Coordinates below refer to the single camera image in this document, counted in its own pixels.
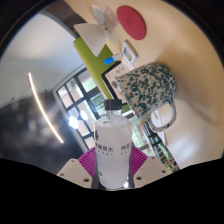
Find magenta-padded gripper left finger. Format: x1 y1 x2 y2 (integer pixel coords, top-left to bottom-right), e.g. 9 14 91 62
56 147 100 190

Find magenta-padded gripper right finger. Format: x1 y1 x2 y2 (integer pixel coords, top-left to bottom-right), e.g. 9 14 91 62
128 144 172 190

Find clear plastic water bottle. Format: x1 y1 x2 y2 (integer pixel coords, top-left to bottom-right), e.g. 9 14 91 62
93 98 134 190

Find black pendant lamps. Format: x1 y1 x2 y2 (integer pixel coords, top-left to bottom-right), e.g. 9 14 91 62
67 109 90 130

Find long curved ceiling light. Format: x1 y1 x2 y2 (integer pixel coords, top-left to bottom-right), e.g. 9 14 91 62
27 72 65 145

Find green speckled white mug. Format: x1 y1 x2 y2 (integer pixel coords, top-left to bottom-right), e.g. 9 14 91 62
114 61 178 133

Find small blue cap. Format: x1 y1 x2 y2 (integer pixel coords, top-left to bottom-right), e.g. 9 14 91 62
103 53 124 66

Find white ceramic bowl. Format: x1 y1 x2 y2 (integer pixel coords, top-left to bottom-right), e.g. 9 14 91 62
72 22 108 58

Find flat round red coaster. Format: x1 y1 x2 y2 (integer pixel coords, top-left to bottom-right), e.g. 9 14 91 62
116 4 148 41

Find black-framed window wall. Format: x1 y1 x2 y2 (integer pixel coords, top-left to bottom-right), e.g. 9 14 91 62
53 68 181 171

